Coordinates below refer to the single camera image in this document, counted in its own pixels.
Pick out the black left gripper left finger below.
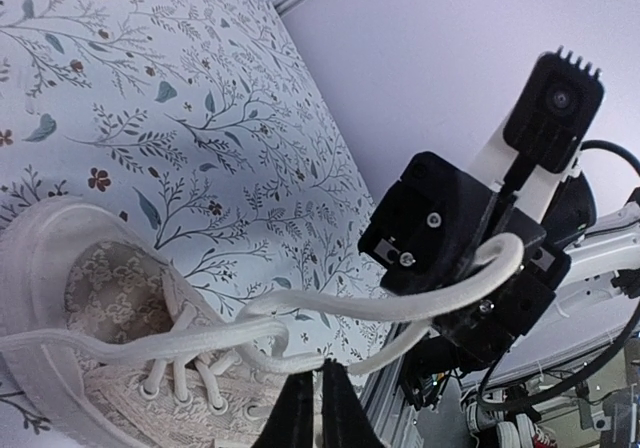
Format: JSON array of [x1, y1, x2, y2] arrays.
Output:
[[254, 372, 314, 448]]

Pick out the cream lace platform sneaker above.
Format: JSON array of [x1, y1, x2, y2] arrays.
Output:
[[0, 195, 526, 448]]

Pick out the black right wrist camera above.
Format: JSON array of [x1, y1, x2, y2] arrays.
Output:
[[472, 45, 606, 224]]

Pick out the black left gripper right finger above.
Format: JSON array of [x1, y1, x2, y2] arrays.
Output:
[[322, 360, 383, 448]]

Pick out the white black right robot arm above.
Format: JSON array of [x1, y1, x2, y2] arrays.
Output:
[[352, 152, 639, 374]]

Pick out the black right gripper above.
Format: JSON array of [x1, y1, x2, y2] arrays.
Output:
[[358, 152, 571, 368]]

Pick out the floral patterned table mat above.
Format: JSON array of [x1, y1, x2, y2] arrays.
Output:
[[1, 0, 383, 319]]

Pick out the aluminium front rail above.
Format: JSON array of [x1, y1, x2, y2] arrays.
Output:
[[360, 358, 424, 448]]

